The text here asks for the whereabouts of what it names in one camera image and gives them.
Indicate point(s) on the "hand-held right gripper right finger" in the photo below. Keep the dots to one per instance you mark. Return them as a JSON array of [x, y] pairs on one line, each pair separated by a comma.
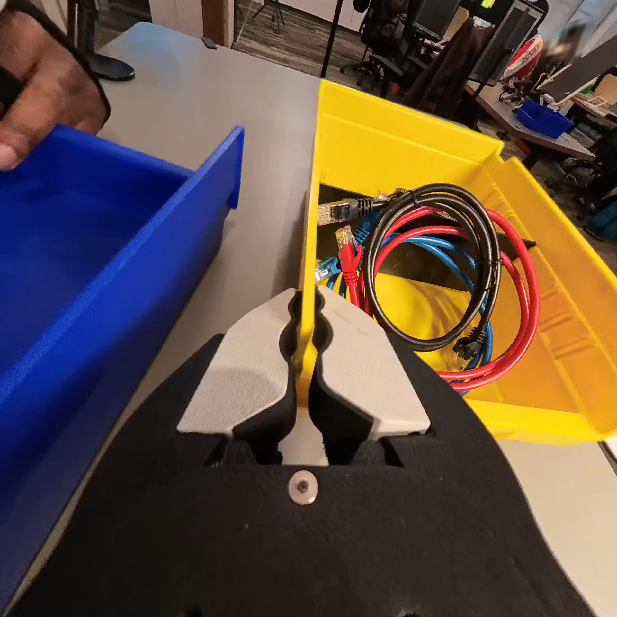
[[366, 376]]

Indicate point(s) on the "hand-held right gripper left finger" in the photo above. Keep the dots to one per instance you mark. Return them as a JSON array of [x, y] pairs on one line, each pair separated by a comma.
[[241, 376]]

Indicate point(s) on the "yellow plastic bin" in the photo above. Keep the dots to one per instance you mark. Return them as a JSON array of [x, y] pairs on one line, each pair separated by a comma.
[[540, 366]]

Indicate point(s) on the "blue plastic bin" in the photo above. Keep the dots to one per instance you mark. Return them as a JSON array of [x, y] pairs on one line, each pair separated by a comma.
[[96, 270]]

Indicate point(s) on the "person's left hand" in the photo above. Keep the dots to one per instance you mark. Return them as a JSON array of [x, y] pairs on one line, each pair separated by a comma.
[[53, 86]]

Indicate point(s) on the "teal bag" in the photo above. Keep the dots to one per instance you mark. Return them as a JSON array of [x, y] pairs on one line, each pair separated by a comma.
[[606, 221]]

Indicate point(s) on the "grey office desk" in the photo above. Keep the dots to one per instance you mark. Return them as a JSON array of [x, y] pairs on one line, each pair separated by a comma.
[[544, 137]]

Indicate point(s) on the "small blue bin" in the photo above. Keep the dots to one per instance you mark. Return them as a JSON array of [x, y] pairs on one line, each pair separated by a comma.
[[542, 119]]

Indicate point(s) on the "brown coat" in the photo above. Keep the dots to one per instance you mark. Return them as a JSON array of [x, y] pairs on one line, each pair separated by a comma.
[[448, 72]]

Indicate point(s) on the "black office chair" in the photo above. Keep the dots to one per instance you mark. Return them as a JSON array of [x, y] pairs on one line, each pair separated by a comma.
[[385, 43]]

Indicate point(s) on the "black stand base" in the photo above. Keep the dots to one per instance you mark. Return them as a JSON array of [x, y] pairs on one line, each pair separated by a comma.
[[113, 67]]

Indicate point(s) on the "black pole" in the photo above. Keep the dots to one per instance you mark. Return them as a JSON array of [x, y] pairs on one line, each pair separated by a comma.
[[332, 33]]

